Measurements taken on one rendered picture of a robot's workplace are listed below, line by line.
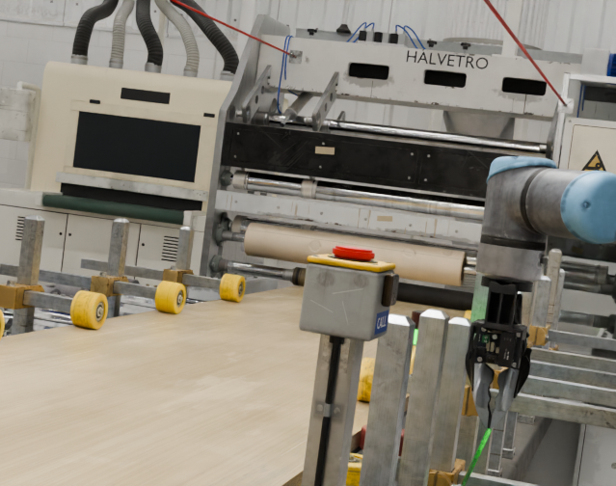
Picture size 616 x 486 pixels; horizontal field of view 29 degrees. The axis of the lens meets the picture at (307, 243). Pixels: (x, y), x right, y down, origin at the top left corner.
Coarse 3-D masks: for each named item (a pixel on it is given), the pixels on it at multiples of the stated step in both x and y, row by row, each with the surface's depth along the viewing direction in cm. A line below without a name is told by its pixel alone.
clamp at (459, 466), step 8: (456, 464) 192; (464, 464) 195; (432, 472) 184; (440, 472) 185; (448, 472) 186; (456, 472) 187; (432, 480) 184; (440, 480) 184; (448, 480) 184; (456, 480) 188
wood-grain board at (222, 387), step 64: (128, 320) 290; (192, 320) 304; (256, 320) 321; (0, 384) 195; (64, 384) 201; (128, 384) 209; (192, 384) 216; (256, 384) 225; (0, 448) 154; (64, 448) 158; (128, 448) 163; (192, 448) 167; (256, 448) 172
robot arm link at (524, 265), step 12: (480, 252) 167; (492, 252) 165; (504, 252) 164; (516, 252) 163; (528, 252) 164; (540, 252) 165; (480, 264) 166; (492, 264) 164; (504, 264) 164; (516, 264) 163; (528, 264) 164; (540, 264) 167; (492, 276) 166; (504, 276) 164; (516, 276) 163; (528, 276) 164; (540, 276) 166
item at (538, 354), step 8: (536, 352) 285; (544, 352) 285; (552, 352) 284; (560, 352) 285; (536, 360) 285; (544, 360) 285; (552, 360) 284; (560, 360) 284; (568, 360) 283; (576, 360) 283; (584, 360) 282; (592, 360) 282; (600, 360) 281; (608, 360) 281; (592, 368) 282; (600, 368) 281; (608, 368) 281
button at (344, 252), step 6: (336, 246) 113; (342, 246) 114; (348, 246) 115; (336, 252) 112; (342, 252) 112; (348, 252) 111; (354, 252) 111; (360, 252) 112; (366, 252) 112; (348, 258) 112; (354, 258) 112; (360, 258) 112; (366, 258) 112
